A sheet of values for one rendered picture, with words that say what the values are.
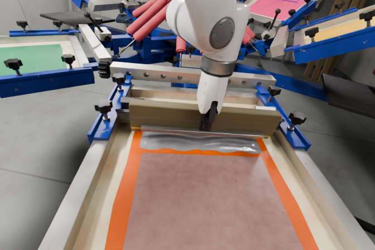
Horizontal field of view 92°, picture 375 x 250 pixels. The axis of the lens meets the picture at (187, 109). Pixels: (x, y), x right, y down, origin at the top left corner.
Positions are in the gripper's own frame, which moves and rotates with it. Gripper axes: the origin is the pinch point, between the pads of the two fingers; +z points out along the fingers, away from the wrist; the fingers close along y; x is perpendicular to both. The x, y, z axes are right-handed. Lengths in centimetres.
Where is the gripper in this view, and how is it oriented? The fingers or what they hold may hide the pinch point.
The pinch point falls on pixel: (205, 120)
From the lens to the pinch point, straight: 50.4
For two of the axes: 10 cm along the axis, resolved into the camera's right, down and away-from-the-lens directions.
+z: -1.2, 8.0, 5.9
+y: 0.5, 5.9, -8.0
